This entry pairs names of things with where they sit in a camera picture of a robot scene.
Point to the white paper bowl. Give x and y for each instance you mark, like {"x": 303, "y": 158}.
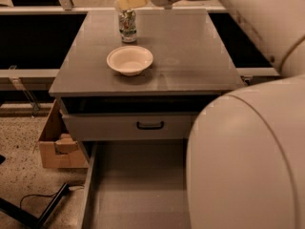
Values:
{"x": 130, "y": 60}

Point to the grey top drawer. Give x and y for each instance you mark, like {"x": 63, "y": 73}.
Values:
{"x": 117, "y": 127}

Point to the black drawer handle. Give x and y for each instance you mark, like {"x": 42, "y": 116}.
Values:
{"x": 150, "y": 126}

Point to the silver green 7up can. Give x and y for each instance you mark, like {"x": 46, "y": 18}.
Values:
{"x": 127, "y": 25}

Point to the brown cardboard box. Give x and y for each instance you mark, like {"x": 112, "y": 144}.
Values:
{"x": 56, "y": 146}

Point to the black stand leg left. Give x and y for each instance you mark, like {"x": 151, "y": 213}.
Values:
{"x": 34, "y": 210}

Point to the metal railing frame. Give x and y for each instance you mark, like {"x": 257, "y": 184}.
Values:
{"x": 65, "y": 52}

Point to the open grey middle drawer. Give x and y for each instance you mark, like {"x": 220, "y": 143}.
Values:
{"x": 136, "y": 185}

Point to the grey drawer cabinet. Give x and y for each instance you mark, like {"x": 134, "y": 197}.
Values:
{"x": 186, "y": 103}

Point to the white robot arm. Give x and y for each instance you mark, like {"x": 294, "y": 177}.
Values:
{"x": 245, "y": 165}

